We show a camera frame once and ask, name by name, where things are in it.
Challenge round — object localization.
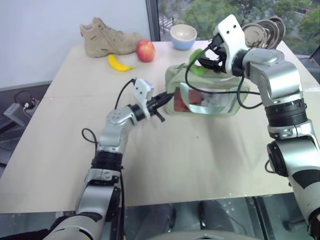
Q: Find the green pear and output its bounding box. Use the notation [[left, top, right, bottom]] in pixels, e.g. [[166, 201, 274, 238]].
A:
[[187, 49, 214, 76]]

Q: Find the red apple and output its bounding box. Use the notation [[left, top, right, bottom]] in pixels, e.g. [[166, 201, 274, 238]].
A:
[[135, 39, 156, 63]]

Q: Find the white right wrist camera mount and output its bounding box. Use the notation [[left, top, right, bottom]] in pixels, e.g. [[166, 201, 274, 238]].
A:
[[215, 14, 247, 75]]

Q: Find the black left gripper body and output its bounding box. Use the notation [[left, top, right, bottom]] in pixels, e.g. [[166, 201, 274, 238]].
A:
[[146, 95, 164, 114]]

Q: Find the dark window frame post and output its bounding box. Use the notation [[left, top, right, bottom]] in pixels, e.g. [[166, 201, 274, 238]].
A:
[[145, 0, 161, 42]]

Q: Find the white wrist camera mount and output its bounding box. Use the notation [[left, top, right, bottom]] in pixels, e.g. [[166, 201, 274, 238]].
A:
[[132, 78, 155, 119], [215, 14, 247, 75]]

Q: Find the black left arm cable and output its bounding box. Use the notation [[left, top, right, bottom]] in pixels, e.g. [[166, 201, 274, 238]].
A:
[[81, 77, 138, 237]]

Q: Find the grey box on floor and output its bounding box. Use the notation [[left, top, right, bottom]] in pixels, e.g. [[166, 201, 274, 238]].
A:
[[3, 98, 40, 128]]

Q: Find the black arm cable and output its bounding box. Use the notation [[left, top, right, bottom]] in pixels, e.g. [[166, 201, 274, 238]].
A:
[[81, 77, 138, 237], [184, 34, 266, 110]]

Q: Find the blue and white bowl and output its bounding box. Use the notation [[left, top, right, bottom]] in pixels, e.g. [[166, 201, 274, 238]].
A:
[[169, 24, 198, 51]]

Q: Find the tan suede boot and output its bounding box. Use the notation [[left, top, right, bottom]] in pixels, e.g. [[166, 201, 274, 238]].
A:
[[79, 16, 144, 59]]

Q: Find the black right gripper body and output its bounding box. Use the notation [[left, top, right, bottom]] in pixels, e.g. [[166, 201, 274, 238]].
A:
[[211, 45, 228, 74]]

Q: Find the green pouch with clear window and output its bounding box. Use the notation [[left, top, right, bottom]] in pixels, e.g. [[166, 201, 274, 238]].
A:
[[164, 63, 252, 119]]

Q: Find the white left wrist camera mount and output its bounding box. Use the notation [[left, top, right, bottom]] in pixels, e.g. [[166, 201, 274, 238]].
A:
[[132, 78, 155, 119]]

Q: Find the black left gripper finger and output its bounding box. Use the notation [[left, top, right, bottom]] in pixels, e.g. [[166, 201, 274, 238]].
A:
[[152, 108, 166, 124], [155, 91, 176, 104]]

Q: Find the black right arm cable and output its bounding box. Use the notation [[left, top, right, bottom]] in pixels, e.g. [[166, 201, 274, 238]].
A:
[[184, 34, 266, 110]]

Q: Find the yellow banana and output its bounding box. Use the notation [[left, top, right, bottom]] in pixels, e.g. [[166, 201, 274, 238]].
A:
[[107, 54, 135, 74]]

